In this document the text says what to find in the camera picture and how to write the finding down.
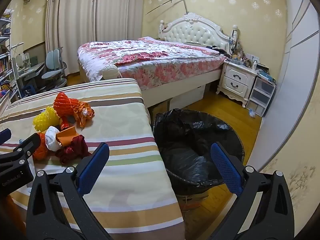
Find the red printed packet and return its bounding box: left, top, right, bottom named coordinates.
left=59, top=117, right=75, bottom=131

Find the blue stool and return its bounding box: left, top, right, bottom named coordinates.
left=21, top=85, right=37, bottom=98

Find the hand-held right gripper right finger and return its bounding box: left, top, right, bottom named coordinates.
left=210, top=142, right=295, bottom=240

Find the orange printed plastic wrapper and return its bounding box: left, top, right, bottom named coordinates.
left=73, top=101, right=95, bottom=128

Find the white paper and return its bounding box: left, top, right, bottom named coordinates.
left=45, top=126, right=62, bottom=152

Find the small orange foam net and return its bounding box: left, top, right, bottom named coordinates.
left=32, top=134, right=49, bottom=161

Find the grey study desk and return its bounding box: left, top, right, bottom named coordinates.
left=15, top=62, right=45, bottom=98

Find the bookshelf with books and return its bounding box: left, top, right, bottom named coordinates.
left=0, top=9, right=20, bottom=110

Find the large orange foam net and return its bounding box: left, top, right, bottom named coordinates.
left=54, top=92, right=80, bottom=118

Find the pink floral quilt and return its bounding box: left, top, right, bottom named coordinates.
left=77, top=37, right=229, bottom=90

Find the yellow foam net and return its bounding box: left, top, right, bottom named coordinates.
left=33, top=107, right=60, bottom=132

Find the white storage box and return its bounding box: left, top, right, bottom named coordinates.
left=172, top=85, right=207, bottom=109

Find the bed with floral bedspread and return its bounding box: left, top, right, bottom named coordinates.
left=77, top=12, right=238, bottom=109

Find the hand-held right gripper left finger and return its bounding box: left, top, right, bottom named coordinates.
left=26, top=142, right=113, bottom=240

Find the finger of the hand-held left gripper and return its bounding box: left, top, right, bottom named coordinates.
left=10, top=132, right=42, bottom=165
left=0, top=128, right=12, bottom=145

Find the striped tablecloth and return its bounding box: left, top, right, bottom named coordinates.
left=0, top=78, right=185, bottom=240

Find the thin metal pole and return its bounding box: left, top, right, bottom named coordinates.
left=146, top=0, right=189, bottom=15

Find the trash bin with black bag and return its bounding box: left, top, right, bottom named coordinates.
left=153, top=109, right=245, bottom=213

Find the beige curtain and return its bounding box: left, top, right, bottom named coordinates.
left=45, top=0, right=97, bottom=77
left=94, top=0, right=148, bottom=46

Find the clear plastic drawer unit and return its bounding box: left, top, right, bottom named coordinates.
left=245, top=76, right=277, bottom=117

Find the black cloth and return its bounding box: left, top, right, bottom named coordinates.
left=206, top=45, right=232, bottom=57

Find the white nightstand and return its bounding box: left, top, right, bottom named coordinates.
left=216, top=60, right=259, bottom=108

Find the orange paper piece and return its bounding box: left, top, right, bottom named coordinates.
left=56, top=127, right=78, bottom=145

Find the grey desk chair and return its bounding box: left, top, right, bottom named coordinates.
left=41, top=46, right=68, bottom=90

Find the white sliding wardrobe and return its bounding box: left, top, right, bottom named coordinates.
left=247, top=0, right=320, bottom=173

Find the clutter of small nightstand items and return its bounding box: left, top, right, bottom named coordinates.
left=226, top=39, right=272, bottom=74

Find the dark red cloth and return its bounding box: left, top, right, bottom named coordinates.
left=55, top=135, right=92, bottom=165

